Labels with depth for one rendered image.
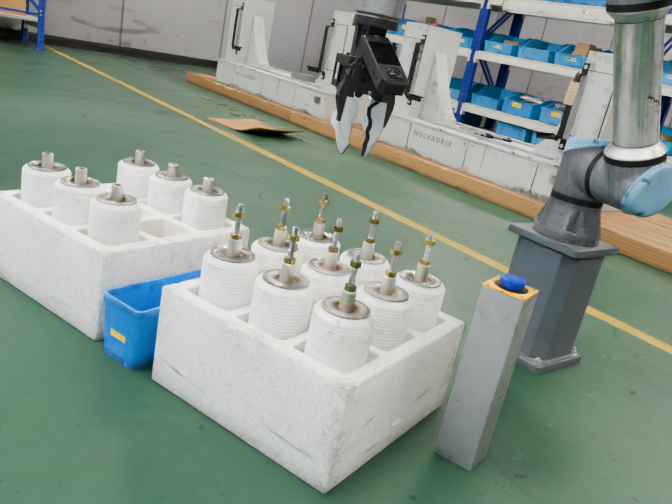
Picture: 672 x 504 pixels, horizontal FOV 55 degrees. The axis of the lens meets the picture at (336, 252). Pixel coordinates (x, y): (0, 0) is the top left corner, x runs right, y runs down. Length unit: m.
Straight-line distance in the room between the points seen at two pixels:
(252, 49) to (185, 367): 4.70
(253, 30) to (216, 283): 4.71
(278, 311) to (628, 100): 0.78
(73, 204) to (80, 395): 0.40
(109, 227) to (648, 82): 1.04
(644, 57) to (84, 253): 1.09
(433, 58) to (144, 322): 3.12
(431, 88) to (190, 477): 3.30
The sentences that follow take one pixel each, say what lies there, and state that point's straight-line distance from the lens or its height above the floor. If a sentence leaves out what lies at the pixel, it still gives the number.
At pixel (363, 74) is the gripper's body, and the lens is 1.03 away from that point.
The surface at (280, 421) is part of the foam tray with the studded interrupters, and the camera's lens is 1.00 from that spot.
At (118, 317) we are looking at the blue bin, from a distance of 1.21.
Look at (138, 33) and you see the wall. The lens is 7.66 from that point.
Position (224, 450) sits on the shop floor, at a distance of 1.05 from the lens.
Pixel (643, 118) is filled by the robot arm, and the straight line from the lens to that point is 1.37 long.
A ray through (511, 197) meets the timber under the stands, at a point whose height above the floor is 0.06.
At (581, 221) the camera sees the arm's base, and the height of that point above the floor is 0.35.
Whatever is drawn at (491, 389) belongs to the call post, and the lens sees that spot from 1.06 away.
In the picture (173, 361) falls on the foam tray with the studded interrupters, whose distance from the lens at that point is 1.14.
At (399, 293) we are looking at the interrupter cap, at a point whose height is 0.25.
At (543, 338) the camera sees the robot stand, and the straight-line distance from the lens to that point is 1.56.
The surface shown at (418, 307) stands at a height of 0.22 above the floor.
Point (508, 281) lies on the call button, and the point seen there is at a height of 0.33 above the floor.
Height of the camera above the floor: 0.62
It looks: 18 degrees down
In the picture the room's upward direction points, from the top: 12 degrees clockwise
